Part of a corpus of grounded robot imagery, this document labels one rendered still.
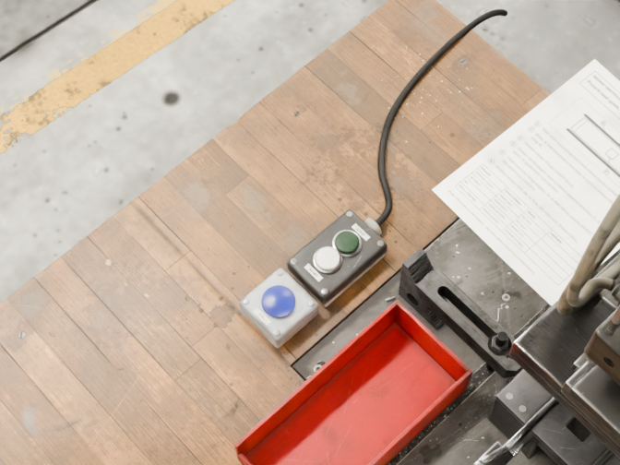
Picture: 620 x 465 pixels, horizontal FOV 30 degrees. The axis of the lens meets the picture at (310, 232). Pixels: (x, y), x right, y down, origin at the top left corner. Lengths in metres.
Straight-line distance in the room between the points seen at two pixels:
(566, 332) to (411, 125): 0.46
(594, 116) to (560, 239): 0.19
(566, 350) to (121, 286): 0.56
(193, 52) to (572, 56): 0.86
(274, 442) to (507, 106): 0.54
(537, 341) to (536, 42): 1.64
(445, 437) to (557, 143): 0.42
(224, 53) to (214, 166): 1.20
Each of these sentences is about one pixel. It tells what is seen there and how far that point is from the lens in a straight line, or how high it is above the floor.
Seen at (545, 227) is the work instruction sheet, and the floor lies 0.90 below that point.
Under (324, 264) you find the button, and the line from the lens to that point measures 1.37.
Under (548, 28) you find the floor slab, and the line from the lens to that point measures 2.74.
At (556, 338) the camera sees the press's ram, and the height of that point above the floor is 1.14.
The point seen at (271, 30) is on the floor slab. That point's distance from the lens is 2.70.
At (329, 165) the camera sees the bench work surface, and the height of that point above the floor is 0.90.
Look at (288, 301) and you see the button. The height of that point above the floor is 0.94.
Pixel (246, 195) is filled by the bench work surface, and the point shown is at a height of 0.90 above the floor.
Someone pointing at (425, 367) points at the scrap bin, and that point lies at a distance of 1.36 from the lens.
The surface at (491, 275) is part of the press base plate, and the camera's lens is 1.42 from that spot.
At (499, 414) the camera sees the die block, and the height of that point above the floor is 0.94.
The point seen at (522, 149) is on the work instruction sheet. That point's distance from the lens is 1.51.
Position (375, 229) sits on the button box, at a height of 0.92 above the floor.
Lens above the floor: 2.19
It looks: 64 degrees down
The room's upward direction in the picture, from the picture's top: 2 degrees counter-clockwise
